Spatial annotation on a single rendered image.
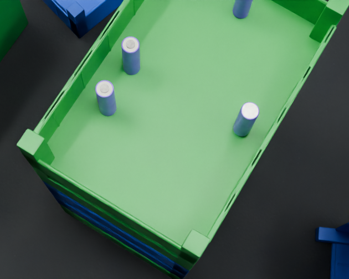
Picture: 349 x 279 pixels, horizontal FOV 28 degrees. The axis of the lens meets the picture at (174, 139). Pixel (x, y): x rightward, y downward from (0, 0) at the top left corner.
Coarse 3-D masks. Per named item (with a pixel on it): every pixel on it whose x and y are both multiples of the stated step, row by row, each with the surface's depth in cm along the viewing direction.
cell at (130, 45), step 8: (128, 40) 69; (136, 40) 69; (128, 48) 69; (136, 48) 69; (128, 56) 70; (136, 56) 70; (128, 64) 72; (136, 64) 72; (128, 72) 74; (136, 72) 74
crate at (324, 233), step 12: (324, 228) 102; (336, 228) 102; (348, 228) 98; (324, 240) 102; (336, 240) 102; (348, 240) 102; (336, 252) 103; (348, 252) 103; (336, 264) 102; (348, 264) 102; (336, 276) 102; (348, 276) 102
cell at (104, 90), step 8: (104, 80) 68; (96, 88) 68; (104, 88) 67; (112, 88) 68; (96, 96) 70; (104, 96) 67; (112, 96) 68; (104, 104) 70; (112, 104) 70; (104, 112) 72; (112, 112) 73
